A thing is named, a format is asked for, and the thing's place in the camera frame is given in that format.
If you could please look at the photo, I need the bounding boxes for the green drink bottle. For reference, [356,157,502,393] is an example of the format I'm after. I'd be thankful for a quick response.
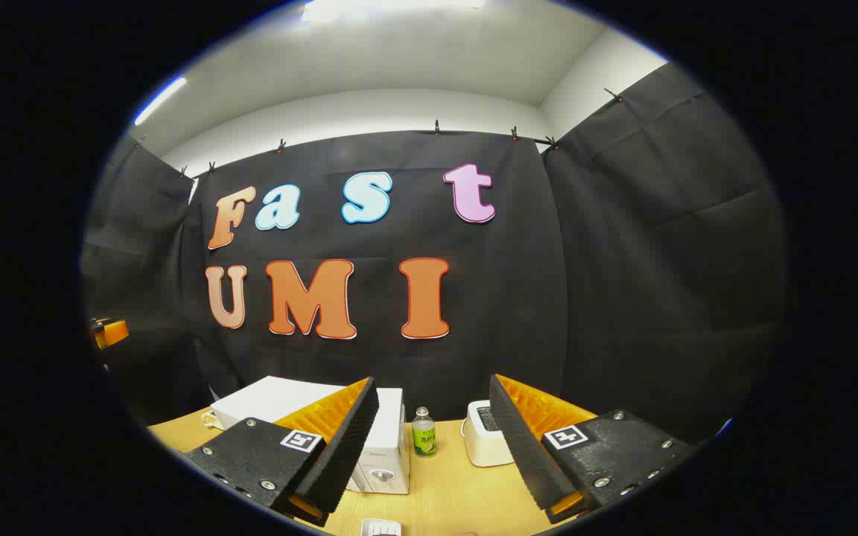
[411,406,437,458]

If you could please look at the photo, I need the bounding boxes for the white microwave oven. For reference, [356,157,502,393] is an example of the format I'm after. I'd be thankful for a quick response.
[210,375,411,496]

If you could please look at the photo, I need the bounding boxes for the ceiling light strip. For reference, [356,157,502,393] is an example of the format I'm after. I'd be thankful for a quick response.
[301,0,486,25]
[133,76,188,127]

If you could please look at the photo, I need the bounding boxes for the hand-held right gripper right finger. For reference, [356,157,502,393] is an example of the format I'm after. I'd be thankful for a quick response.
[489,374,699,525]

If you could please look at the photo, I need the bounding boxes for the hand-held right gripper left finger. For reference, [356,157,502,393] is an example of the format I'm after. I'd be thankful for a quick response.
[182,376,381,528]

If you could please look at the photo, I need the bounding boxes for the cream white toaster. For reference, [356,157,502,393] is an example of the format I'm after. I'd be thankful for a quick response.
[462,400,516,468]

